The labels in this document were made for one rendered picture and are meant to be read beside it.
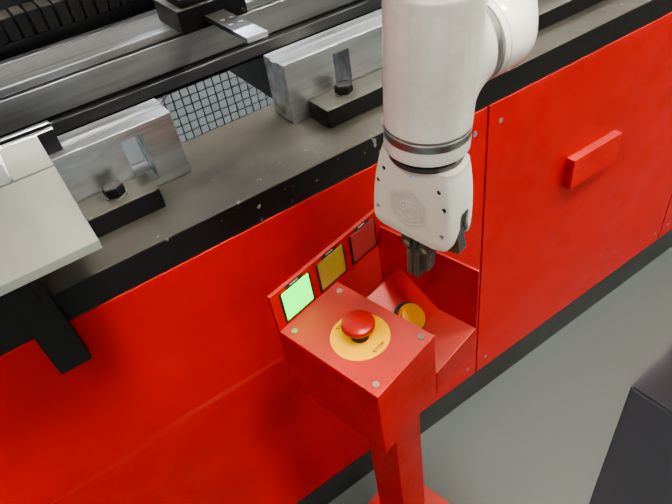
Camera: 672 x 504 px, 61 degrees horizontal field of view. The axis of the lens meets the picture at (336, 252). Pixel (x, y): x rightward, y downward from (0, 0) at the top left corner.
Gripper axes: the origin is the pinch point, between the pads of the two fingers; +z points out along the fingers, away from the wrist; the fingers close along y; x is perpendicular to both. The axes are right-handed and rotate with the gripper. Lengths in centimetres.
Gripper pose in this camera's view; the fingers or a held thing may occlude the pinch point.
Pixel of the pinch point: (420, 256)
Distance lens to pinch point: 67.7
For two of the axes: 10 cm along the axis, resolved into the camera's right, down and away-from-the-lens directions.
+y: 7.4, 4.4, -5.1
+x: 6.7, -5.6, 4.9
